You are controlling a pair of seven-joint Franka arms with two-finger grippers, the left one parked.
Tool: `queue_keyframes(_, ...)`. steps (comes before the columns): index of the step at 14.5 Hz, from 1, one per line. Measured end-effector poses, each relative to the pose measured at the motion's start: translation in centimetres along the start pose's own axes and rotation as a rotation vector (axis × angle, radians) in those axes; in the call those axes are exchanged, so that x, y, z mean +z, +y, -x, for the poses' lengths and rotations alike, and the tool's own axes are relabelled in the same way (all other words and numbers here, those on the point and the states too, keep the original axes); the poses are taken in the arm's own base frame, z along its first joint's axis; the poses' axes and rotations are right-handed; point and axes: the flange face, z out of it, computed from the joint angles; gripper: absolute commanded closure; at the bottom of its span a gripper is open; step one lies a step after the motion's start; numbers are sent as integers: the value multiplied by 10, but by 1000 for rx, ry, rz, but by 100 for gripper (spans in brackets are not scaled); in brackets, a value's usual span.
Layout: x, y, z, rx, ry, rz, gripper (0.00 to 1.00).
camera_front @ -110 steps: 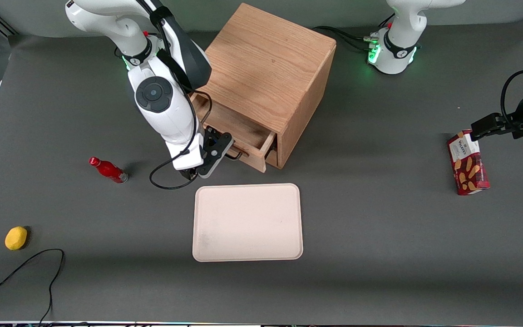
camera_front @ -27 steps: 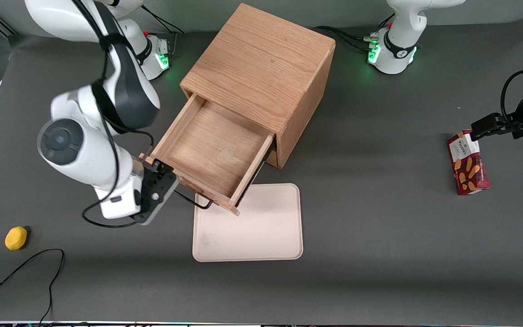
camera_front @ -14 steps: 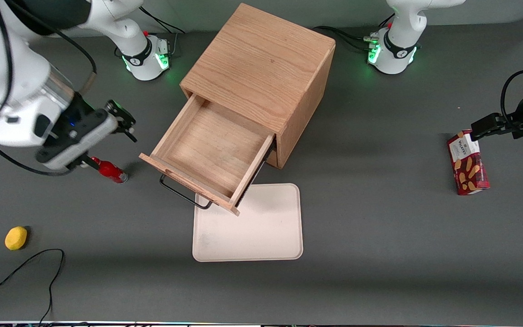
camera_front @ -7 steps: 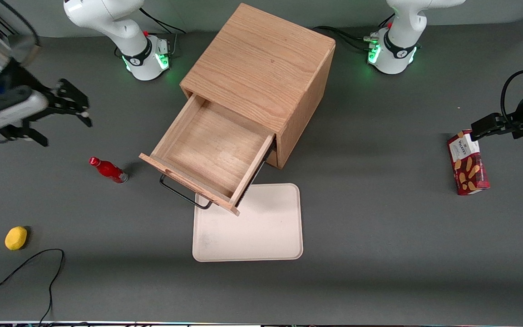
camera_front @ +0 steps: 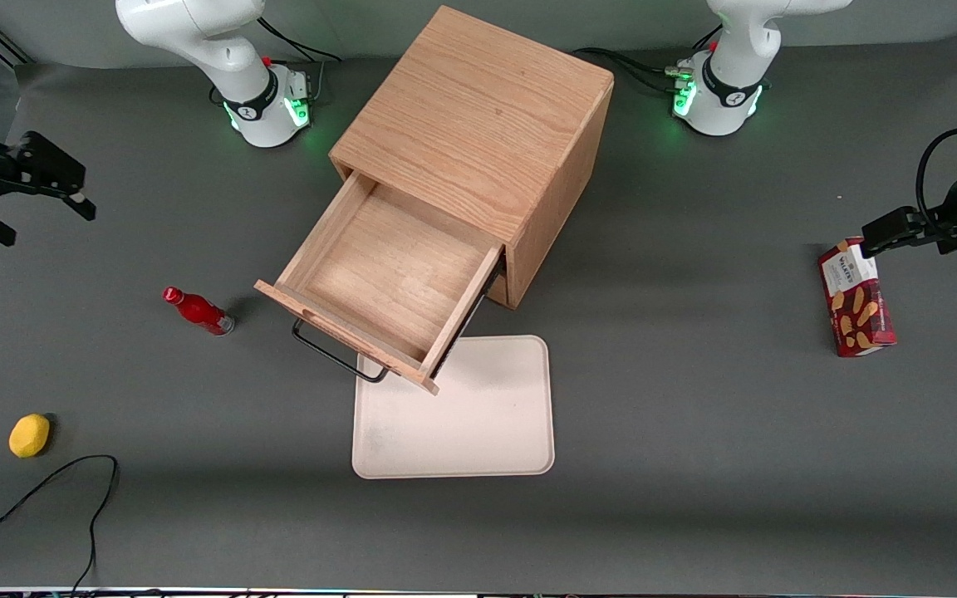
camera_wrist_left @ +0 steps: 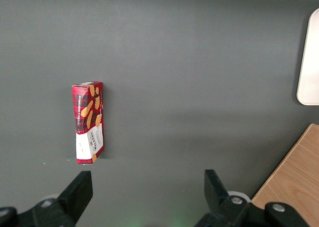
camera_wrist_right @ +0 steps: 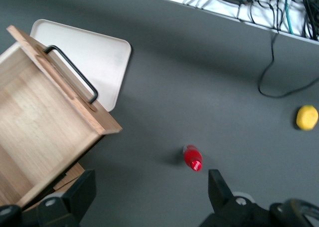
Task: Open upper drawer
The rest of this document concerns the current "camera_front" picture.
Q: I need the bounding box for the oak wooden drawer cabinet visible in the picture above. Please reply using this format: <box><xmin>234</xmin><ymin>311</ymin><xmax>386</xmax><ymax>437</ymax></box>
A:
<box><xmin>329</xmin><ymin>5</ymin><xmax>616</xmax><ymax>310</ymax></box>

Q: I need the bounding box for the red tartan shortbread box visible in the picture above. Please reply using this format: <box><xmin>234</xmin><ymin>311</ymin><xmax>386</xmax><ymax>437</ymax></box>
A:
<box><xmin>817</xmin><ymin>237</ymin><xmax>897</xmax><ymax>359</ymax></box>

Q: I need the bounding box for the red plastic bottle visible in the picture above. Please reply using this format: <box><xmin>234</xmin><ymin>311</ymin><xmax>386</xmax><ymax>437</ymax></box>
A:
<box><xmin>162</xmin><ymin>287</ymin><xmax>236</xmax><ymax>337</ymax></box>

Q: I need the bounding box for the yellow lemon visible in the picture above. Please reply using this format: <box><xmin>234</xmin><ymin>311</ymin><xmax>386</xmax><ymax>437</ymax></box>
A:
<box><xmin>8</xmin><ymin>414</ymin><xmax>52</xmax><ymax>459</ymax></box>

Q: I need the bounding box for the cream rectangular plastic tray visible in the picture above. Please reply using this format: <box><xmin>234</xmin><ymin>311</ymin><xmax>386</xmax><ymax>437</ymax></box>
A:
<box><xmin>351</xmin><ymin>335</ymin><xmax>556</xmax><ymax>480</ymax></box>

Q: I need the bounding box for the thin black table cable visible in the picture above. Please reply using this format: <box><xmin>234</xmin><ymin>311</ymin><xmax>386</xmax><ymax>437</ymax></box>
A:
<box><xmin>0</xmin><ymin>454</ymin><xmax>119</xmax><ymax>595</ymax></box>

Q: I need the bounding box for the thick black base cable bundle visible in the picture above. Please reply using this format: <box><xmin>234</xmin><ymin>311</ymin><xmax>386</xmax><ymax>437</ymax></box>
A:
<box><xmin>570</xmin><ymin>47</ymin><xmax>691</xmax><ymax>94</ymax></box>

